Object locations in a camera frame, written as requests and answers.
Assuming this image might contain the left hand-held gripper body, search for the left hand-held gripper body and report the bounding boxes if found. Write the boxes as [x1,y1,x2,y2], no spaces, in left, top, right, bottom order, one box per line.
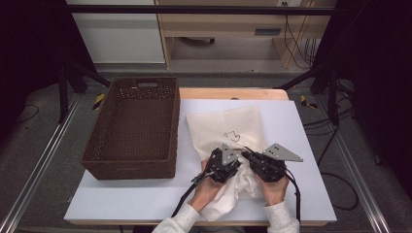
[193,143,242,184]

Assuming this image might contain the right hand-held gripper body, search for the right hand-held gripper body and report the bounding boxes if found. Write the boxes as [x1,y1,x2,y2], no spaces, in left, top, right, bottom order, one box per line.
[251,143,304,183]

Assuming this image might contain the white cloth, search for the white cloth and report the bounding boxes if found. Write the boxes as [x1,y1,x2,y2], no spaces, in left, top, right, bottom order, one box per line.
[198,154,270,222]

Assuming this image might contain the cream fabric bag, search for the cream fabric bag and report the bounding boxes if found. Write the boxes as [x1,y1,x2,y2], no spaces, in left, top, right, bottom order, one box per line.
[186,105,270,163]

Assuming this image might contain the brown woven basket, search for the brown woven basket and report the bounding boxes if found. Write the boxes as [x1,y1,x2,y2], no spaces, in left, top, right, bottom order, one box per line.
[81,76,181,181]

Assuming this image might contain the person's right hand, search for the person's right hand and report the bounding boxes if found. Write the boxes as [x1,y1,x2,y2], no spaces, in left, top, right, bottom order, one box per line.
[256,174,290,207]

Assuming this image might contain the person's left hand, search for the person's left hand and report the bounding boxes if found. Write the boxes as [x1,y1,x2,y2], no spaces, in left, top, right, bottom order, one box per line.
[189,158,227,213]

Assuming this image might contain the wooden table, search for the wooden table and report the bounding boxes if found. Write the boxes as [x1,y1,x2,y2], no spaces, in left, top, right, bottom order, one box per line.
[68,86,335,227]

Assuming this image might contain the yellow black tape piece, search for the yellow black tape piece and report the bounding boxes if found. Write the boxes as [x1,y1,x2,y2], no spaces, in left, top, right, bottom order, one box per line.
[91,93,106,111]
[299,94,319,110]

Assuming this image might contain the black metal stand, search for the black metal stand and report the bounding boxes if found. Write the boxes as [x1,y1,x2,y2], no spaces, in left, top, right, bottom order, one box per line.
[278,62,341,125]
[57,61,111,124]

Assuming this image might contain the white table board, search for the white table board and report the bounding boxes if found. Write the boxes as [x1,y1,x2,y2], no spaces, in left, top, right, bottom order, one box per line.
[63,98,338,224]

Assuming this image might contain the beige wooden desk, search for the beige wooden desk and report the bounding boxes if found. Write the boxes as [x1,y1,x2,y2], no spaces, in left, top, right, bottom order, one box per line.
[154,0,338,70]

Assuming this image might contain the black curtain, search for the black curtain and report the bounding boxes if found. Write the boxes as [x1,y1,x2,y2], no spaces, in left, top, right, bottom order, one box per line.
[0,0,95,137]
[312,0,412,188]

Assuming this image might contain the black metal bar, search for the black metal bar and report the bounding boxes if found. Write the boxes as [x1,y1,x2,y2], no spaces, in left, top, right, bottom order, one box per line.
[64,4,336,17]

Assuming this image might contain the white cabinet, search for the white cabinet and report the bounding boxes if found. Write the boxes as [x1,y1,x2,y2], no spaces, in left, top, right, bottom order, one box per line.
[66,0,166,65]

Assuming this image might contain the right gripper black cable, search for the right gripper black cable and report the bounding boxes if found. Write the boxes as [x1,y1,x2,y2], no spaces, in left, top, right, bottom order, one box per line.
[285,168,302,224]

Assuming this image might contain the black floor cable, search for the black floor cable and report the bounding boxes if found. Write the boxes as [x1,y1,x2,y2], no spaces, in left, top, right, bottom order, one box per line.
[302,106,361,212]
[16,104,41,124]

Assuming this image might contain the aluminium floor rail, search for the aluminium floor rail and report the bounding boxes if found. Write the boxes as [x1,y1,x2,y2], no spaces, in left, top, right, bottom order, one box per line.
[315,96,392,233]
[0,93,82,233]

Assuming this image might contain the bundle of black cables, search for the bundle of black cables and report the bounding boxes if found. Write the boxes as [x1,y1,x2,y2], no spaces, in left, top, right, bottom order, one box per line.
[302,37,318,67]

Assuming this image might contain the black hanging cable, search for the black hanging cable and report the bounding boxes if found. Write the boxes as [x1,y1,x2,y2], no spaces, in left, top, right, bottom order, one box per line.
[283,1,304,70]

